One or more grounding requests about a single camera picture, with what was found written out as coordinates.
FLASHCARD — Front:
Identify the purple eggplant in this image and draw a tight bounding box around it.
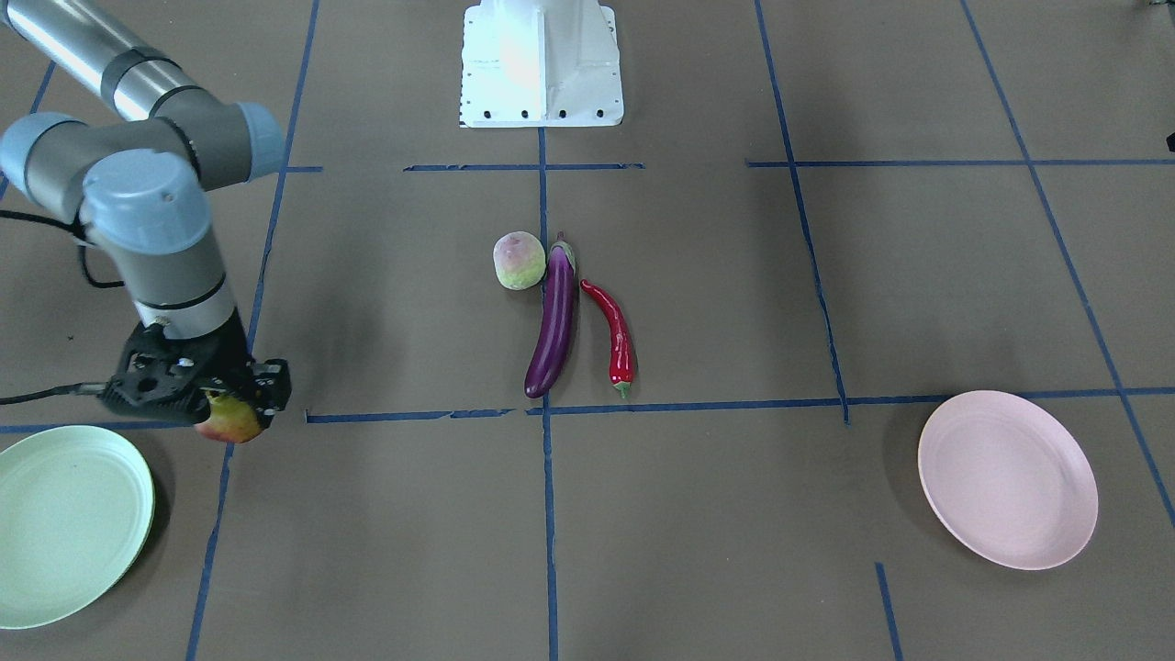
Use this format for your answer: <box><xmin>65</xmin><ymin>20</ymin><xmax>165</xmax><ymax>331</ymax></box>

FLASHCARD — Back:
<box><xmin>524</xmin><ymin>231</ymin><xmax>578</xmax><ymax>400</ymax></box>

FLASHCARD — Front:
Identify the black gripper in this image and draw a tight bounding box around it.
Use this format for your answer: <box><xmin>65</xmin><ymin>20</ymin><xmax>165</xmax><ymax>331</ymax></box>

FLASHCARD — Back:
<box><xmin>99</xmin><ymin>317</ymin><xmax>291</xmax><ymax>429</ymax></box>

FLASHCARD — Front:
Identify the red chili pepper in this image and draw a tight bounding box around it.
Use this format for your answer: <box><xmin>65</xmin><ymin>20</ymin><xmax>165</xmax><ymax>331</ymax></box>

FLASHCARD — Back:
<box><xmin>579</xmin><ymin>279</ymin><xmax>635</xmax><ymax>400</ymax></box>

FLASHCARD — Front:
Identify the white pedestal column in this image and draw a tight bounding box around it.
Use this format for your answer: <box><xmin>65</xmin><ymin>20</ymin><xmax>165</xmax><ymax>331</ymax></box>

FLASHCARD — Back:
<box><xmin>459</xmin><ymin>1</ymin><xmax>625</xmax><ymax>129</ymax></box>

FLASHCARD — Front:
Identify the green plate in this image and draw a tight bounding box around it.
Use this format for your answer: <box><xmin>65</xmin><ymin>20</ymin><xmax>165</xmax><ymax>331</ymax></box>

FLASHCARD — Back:
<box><xmin>1</xmin><ymin>424</ymin><xmax>156</xmax><ymax>629</ymax></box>

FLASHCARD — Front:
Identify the brown paper table cover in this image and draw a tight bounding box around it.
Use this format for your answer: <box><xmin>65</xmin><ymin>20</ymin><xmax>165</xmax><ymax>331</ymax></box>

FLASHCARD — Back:
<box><xmin>4</xmin><ymin>1</ymin><xmax>1171</xmax><ymax>660</ymax></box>

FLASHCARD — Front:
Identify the pink plate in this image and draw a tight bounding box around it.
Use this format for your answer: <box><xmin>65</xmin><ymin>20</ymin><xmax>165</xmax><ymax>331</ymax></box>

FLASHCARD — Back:
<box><xmin>917</xmin><ymin>390</ymin><xmax>1100</xmax><ymax>572</ymax></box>

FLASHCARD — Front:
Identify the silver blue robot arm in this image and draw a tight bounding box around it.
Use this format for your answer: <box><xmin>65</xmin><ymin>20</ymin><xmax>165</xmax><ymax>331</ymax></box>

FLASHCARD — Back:
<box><xmin>4</xmin><ymin>1</ymin><xmax>291</xmax><ymax>443</ymax></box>

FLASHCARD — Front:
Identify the pink green peach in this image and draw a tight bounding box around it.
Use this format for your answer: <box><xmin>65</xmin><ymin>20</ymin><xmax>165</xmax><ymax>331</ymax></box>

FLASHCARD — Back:
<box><xmin>492</xmin><ymin>231</ymin><xmax>546</xmax><ymax>290</ymax></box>

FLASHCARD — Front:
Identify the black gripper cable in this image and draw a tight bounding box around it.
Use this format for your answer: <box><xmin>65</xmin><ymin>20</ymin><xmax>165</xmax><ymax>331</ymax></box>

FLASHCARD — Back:
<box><xmin>0</xmin><ymin>209</ymin><xmax>125</xmax><ymax>407</ymax></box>

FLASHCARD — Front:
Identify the red yellow pomegranate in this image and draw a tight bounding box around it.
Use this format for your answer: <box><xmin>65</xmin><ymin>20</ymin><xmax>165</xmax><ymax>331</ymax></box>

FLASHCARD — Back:
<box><xmin>194</xmin><ymin>390</ymin><xmax>264</xmax><ymax>444</ymax></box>

